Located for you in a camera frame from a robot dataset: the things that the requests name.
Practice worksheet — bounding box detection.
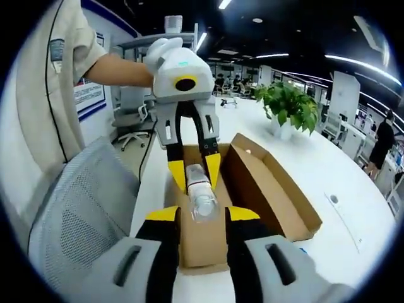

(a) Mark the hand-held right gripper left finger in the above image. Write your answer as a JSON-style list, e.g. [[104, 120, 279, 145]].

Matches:
[[53, 206, 181, 303]]

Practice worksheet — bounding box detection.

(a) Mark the clear plastic bottle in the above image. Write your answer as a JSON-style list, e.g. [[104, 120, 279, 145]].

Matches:
[[184, 163, 222, 225]]

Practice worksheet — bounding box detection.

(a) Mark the grey swivel office chair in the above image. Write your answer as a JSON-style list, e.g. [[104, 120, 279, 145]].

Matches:
[[112, 86, 152, 152]]

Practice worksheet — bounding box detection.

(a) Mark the brown cardboard shoe box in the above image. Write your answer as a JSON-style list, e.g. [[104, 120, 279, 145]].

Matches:
[[176, 132, 323, 276]]

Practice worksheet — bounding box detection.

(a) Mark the thin black chest cable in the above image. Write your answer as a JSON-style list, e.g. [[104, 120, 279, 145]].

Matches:
[[45, 0, 69, 164]]

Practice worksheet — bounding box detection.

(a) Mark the green potted plant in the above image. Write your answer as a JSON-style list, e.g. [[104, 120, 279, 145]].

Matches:
[[254, 81, 319, 140]]

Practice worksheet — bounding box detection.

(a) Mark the blue framed wall poster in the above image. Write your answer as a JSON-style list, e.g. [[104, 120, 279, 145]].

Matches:
[[73, 31, 107, 123]]

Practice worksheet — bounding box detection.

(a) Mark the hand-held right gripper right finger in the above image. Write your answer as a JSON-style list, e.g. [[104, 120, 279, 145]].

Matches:
[[225, 206, 360, 303]]

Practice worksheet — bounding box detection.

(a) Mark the person in beige shirt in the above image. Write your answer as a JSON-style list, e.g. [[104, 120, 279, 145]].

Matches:
[[0, 0, 109, 222]]

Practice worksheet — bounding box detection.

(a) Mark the grey metal rack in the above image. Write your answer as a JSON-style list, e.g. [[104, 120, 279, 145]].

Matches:
[[110, 15, 200, 64]]

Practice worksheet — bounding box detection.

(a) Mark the grey mesh office chair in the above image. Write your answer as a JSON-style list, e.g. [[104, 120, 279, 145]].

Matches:
[[27, 136, 142, 285]]

